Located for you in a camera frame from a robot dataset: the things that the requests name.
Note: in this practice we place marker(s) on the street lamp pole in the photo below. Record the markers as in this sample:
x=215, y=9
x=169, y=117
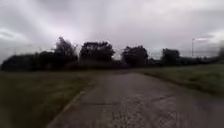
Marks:
x=192, y=46

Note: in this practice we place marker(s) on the grass field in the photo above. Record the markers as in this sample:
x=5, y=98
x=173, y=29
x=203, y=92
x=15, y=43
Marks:
x=33, y=96

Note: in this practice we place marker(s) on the row of trees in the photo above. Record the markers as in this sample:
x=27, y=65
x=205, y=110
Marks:
x=96, y=53

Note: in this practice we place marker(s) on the grey asphalt path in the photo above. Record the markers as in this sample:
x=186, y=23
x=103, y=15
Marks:
x=130, y=103

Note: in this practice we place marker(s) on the grass verge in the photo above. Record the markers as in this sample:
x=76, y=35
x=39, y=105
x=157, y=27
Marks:
x=196, y=76

